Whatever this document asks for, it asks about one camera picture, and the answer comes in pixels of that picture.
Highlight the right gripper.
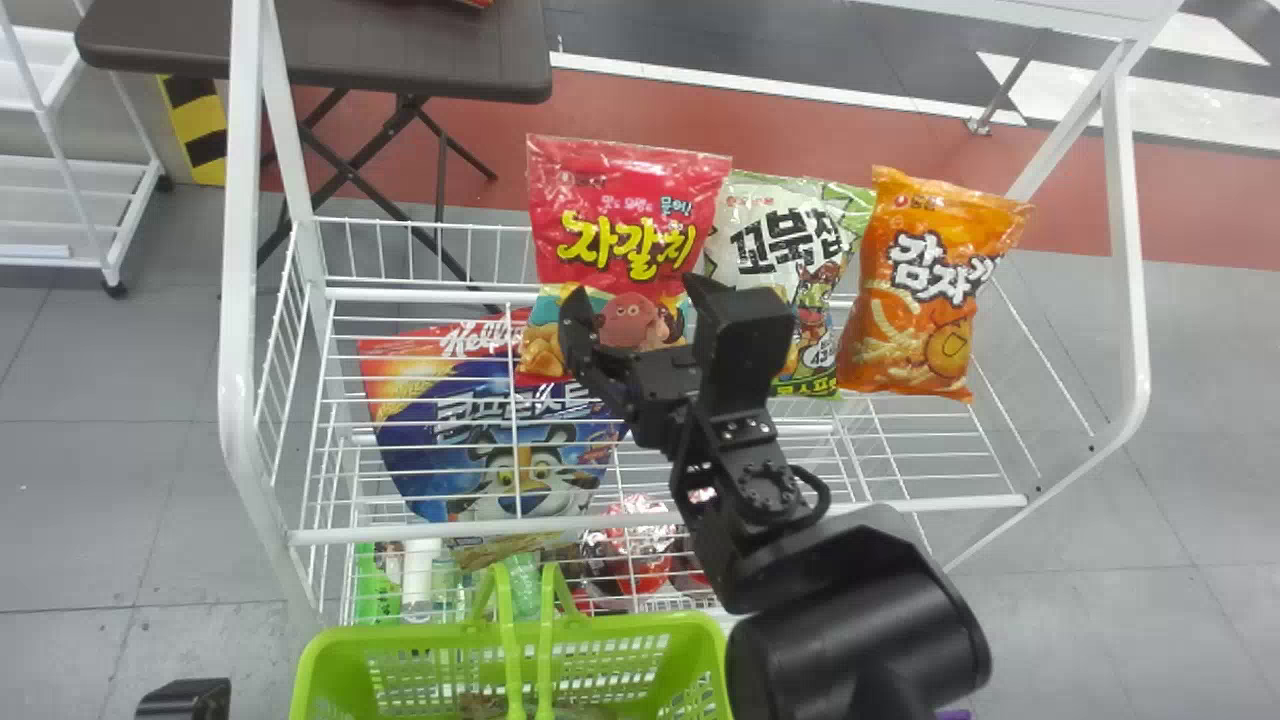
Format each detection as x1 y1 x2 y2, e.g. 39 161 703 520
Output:
557 284 709 451

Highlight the red snack packet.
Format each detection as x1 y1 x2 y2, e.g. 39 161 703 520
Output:
517 133 733 382

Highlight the blue cereal bag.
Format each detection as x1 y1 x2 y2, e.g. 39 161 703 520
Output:
357 308 629 527

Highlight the green snack packet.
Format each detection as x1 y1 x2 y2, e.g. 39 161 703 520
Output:
698 170 878 402

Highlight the red noodle cup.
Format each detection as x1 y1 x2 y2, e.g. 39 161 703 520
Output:
580 494 683 603

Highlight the green bottle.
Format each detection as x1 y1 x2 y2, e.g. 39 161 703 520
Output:
504 555 542 621

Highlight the white bottle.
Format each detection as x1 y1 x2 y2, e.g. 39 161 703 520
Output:
400 540 444 614

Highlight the orange snack packet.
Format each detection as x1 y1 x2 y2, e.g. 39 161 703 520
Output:
835 165 1035 405

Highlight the dark side table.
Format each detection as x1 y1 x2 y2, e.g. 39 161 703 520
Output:
75 0 554 313

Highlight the green basket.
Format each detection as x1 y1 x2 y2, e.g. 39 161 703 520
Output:
288 562 735 720

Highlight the white shelf trolley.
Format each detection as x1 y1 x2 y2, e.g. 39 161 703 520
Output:
0 0 173 300

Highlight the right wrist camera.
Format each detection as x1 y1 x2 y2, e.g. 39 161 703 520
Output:
683 272 798 416

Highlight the black cable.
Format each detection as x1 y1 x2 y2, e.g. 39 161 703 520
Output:
785 465 833 527

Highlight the white wire rack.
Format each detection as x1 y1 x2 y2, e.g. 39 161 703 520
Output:
218 0 1187 641

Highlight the yellow black striped post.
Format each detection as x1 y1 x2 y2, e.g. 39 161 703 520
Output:
156 75 230 188

